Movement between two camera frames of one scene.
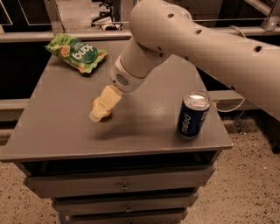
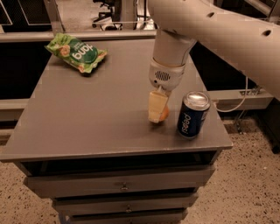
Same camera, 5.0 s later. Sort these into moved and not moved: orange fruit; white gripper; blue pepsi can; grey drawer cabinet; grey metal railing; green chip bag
Moved: white gripper; orange fruit
Not moved: blue pepsi can; green chip bag; grey metal railing; grey drawer cabinet
